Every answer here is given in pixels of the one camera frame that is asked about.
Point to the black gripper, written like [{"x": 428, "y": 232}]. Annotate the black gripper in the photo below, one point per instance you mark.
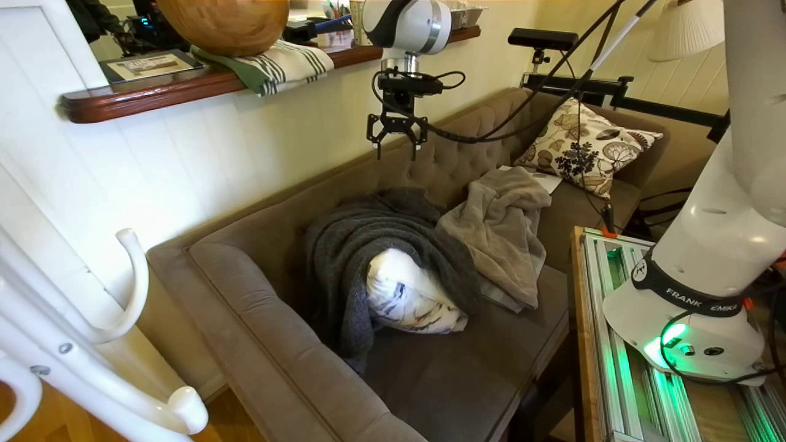
[{"x": 397, "y": 95}]

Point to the dark grey knitted blanket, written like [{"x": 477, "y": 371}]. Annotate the dark grey knitted blanket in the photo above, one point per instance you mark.
[{"x": 343, "y": 244}]

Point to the white patterned pillow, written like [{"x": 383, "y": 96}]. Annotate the white patterned pillow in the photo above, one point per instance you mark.
[{"x": 411, "y": 299}]

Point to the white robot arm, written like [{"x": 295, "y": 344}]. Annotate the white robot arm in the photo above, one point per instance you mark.
[{"x": 683, "y": 304}]

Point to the floral right pillow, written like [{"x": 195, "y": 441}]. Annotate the floral right pillow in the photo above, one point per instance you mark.
[{"x": 586, "y": 149}]

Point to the striped folded towel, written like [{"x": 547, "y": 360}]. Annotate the striped folded towel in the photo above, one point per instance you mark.
[{"x": 272, "y": 64}]

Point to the light grey throw blanket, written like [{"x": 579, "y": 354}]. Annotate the light grey throw blanket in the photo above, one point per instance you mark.
[{"x": 499, "y": 228}]

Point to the framed picture on ledge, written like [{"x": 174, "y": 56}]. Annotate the framed picture on ledge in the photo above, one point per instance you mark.
[{"x": 149, "y": 67}]

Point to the dark wooden ledge shelf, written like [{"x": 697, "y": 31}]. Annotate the dark wooden ledge shelf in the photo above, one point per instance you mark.
[{"x": 215, "y": 77}]

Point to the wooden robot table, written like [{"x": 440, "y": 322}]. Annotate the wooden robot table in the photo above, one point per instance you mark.
[{"x": 586, "y": 344}]

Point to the black camera on stand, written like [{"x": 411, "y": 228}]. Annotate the black camera on stand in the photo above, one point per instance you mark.
[{"x": 542, "y": 41}]

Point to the black camera tripod bar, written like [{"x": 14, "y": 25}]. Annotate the black camera tripod bar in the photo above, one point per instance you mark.
[{"x": 618, "y": 96}]

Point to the aluminium rail base plate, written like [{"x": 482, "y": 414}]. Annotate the aluminium rail base plate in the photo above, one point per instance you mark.
[{"x": 655, "y": 393}]

